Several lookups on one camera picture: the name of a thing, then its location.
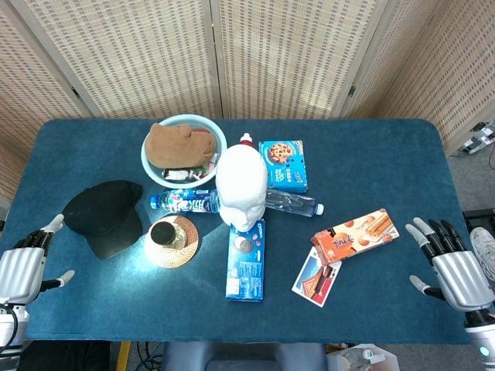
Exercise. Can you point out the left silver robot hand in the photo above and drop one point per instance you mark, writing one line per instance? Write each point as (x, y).
(21, 270)

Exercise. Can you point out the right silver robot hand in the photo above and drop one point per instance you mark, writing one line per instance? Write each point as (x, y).
(458, 278)

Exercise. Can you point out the black baseball cap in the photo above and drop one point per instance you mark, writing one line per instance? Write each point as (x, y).
(104, 216)

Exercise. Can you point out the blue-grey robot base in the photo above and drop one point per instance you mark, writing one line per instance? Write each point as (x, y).
(243, 355)

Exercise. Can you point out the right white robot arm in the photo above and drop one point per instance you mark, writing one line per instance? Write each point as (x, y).
(483, 340)

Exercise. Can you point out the white sneaker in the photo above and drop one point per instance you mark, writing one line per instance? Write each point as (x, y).
(485, 247)

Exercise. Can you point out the orange wafer roll box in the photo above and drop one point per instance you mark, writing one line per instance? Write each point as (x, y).
(348, 239)

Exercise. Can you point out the clear plastic container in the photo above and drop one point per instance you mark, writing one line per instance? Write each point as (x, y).
(363, 359)

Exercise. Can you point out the palace roof postcard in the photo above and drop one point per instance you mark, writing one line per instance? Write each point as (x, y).
(313, 282)

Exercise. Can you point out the glass jar with black lid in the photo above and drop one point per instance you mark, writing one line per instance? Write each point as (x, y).
(162, 233)

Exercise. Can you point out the pale round bowl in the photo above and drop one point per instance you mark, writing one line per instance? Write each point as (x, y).
(149, 166)

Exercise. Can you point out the woven rattan coaster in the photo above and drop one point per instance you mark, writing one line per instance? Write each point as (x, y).
(190, 249)

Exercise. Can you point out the clear empty water bottle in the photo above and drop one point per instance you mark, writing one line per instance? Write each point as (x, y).
(298, 203)

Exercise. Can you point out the blue labelled drink bottle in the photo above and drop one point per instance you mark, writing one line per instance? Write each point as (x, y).
(185, 201)

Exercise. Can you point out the brown plush toy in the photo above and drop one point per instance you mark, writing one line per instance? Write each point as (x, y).
(174, 147)

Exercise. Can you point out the blue chocolate chip cookie box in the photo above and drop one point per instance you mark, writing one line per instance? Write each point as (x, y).
(286, 170)

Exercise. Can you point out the red white small packet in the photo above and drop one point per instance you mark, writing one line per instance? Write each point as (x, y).
(203, 172)

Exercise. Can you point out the blue Oreo box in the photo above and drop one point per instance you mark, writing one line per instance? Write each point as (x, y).
(245, 270)

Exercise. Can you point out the white foam mannequin head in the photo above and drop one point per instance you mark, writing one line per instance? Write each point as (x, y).
(241, 185)

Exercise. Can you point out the woven folding screen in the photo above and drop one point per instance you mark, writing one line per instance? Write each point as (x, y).
(135, 58)

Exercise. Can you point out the white bottle with red collar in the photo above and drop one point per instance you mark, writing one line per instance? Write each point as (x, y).
(246, 138)

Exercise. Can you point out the black frame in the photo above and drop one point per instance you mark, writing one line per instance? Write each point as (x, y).
(475, 216)

